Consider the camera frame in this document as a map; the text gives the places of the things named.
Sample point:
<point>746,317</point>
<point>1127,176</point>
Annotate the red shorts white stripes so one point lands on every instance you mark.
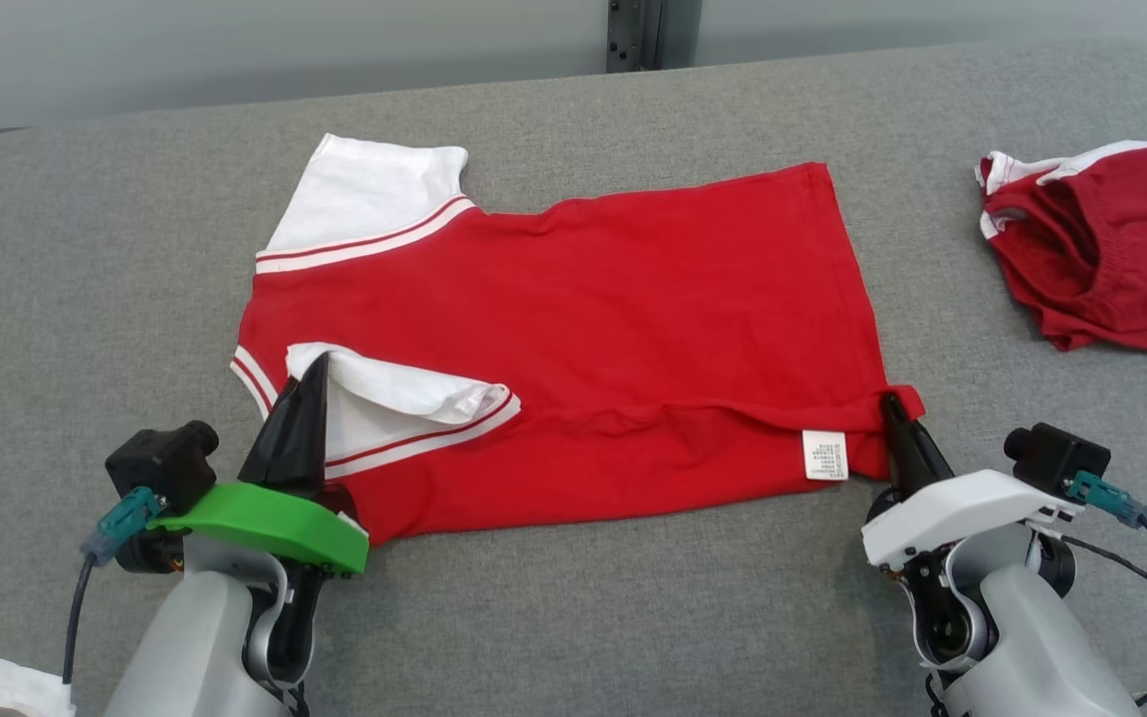
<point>1121,269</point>

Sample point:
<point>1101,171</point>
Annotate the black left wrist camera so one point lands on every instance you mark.
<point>160,463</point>

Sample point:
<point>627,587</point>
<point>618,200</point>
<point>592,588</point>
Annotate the red t-shirt white sleeves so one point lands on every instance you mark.
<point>583,299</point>

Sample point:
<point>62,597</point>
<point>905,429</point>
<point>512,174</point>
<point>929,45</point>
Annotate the dark grey post bracket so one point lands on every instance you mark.
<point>621,40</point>

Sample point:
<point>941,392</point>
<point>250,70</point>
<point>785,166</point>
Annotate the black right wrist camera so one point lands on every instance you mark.
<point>1056,458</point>

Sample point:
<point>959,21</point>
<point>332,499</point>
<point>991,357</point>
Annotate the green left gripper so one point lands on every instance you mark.
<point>265,523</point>

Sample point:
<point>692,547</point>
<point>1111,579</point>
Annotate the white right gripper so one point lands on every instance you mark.
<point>962,508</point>

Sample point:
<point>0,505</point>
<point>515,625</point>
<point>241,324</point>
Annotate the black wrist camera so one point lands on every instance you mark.
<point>160,463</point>
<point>1056,458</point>

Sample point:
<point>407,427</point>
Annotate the grey metal partition post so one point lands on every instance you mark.
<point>651,30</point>

